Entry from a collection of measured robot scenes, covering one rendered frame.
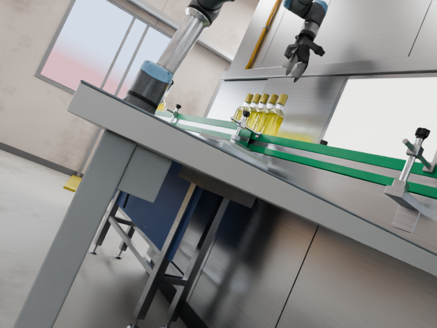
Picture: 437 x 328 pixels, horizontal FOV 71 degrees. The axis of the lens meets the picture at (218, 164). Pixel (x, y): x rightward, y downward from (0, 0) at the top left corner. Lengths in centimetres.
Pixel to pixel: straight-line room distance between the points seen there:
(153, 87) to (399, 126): 84
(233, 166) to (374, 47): 117
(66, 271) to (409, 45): 130
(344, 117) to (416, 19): 44
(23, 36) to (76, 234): 426
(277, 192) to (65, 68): 414
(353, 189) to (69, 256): 76
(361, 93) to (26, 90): 389
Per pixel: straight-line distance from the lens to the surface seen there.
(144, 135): 35
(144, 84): 110
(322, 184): 100
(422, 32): 142
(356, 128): 126
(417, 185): 92
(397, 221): 88
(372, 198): 92
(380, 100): 128
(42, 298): 43
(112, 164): 39
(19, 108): 448
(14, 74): 453
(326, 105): 138
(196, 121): 154
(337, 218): 47
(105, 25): 455
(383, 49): 145
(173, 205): 142
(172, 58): 128
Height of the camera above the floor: 71
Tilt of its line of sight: 3 degrees up
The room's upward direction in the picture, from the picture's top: 24 degrees clockwise
